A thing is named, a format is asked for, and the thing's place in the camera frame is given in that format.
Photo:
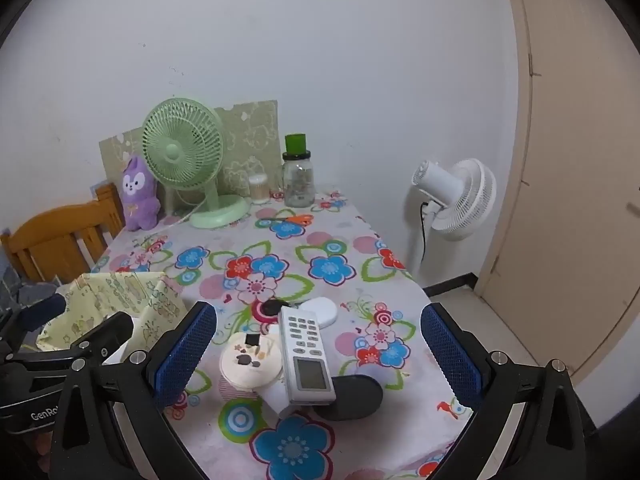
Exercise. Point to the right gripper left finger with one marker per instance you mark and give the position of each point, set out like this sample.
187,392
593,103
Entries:
87,442

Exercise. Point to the beige door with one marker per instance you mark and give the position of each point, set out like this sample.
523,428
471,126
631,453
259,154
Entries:
562,270

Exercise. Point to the white oval earbud case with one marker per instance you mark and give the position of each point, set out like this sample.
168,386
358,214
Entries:
324,309

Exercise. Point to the round beige pin cushion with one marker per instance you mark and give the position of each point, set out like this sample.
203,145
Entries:
251,361

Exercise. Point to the floral tablecloth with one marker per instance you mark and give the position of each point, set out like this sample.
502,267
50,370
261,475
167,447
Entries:
325,259

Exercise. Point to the black oval case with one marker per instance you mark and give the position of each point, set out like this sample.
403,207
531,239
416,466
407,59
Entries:
357,397

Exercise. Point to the orange handled scissors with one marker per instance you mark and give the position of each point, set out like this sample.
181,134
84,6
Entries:
298,219

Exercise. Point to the cotton swab container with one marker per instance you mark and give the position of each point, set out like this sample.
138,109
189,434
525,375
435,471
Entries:
259,188

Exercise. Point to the white remote control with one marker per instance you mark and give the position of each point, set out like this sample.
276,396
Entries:
306,372

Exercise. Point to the white standing fan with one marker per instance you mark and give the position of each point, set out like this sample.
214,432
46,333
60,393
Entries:
457,201

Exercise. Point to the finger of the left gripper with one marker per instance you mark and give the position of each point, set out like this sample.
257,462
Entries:
107,337
41,313

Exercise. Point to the green desk fan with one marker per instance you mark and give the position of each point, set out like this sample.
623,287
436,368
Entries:
183,146

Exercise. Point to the blue plaid bedding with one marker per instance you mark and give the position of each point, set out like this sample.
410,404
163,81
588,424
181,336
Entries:
18,291

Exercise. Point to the beige cartoon board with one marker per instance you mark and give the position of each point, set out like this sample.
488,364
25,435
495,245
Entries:
251,146

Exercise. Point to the black car key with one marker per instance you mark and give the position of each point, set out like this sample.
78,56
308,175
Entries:
272,307

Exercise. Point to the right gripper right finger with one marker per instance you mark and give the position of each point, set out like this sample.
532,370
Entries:
549,441

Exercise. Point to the white 45W charger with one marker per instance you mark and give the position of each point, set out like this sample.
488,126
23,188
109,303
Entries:
275,396

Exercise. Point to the glass jar mug green lid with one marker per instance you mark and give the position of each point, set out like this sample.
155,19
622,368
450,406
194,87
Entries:
298,172

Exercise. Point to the yellow cartoon fabric box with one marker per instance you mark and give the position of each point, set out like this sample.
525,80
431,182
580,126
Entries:
151,299

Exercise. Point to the wooden bed headboard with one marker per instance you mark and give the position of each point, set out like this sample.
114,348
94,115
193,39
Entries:
67,241

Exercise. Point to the purple plush toy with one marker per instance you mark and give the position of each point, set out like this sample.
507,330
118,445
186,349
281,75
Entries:
139,196

